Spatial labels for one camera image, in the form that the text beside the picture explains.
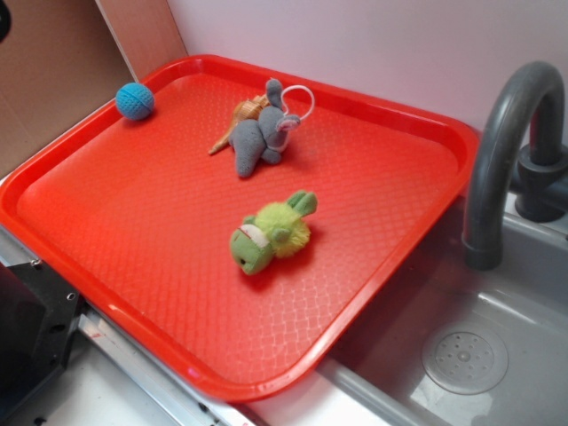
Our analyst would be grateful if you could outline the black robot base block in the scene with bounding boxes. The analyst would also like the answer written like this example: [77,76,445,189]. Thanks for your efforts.
[1,263,83,424]

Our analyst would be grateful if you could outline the green plush animal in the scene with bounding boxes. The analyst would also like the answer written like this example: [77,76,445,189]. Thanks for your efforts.
[229,190,319,276]

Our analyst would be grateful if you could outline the red plastic tray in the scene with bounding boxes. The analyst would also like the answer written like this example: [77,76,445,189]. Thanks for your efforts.
[1,55,478,402]

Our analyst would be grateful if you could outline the gray plush elephant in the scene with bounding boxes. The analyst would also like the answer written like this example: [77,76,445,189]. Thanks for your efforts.
[228,78,315,178]

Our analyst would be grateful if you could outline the tan seashell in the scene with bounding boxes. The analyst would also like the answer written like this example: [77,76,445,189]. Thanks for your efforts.
[208,95,270,155]

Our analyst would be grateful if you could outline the blue textured ball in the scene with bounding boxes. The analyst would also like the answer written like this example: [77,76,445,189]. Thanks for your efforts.
[115,83,155,121]

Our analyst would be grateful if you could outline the gray plastic sink basin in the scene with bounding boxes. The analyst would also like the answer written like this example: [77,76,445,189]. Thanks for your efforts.
[319,201,567,425]

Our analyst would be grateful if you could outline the gray toy faucet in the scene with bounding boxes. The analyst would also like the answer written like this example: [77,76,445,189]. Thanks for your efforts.
[462,61,567,271]

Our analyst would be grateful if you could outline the brown cardboard box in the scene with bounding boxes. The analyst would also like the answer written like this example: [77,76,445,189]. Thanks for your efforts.
[1,1,186,176]

